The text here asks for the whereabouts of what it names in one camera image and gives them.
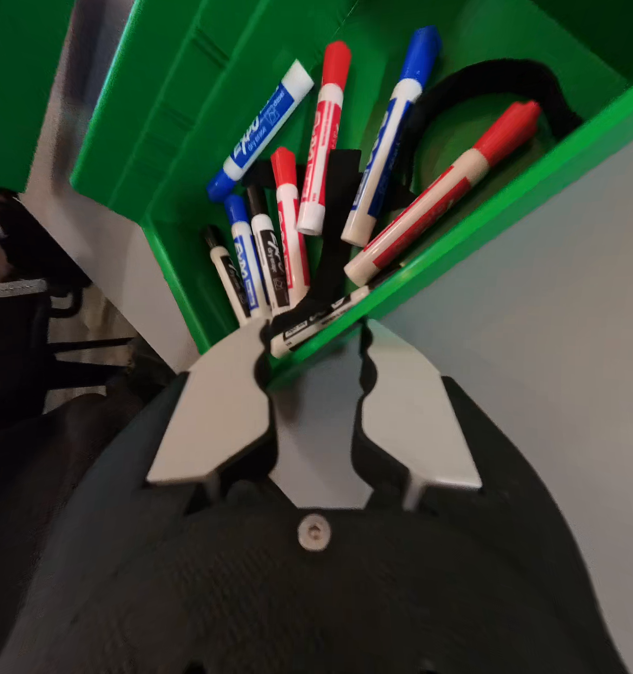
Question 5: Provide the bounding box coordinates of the grey mesh watch band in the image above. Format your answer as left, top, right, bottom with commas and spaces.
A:
0, 279, 50, 300

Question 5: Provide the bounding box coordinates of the person's left forearm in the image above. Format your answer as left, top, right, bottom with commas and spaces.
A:
0, 295, 51, 422

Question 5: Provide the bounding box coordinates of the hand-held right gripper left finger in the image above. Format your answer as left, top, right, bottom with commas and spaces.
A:
146, 320, 278, 501

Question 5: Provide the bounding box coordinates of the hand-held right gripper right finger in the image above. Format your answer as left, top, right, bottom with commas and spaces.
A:
352, 318, 483, 510

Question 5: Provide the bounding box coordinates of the grey desk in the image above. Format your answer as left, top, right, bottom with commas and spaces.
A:
19, 0, 633, 674

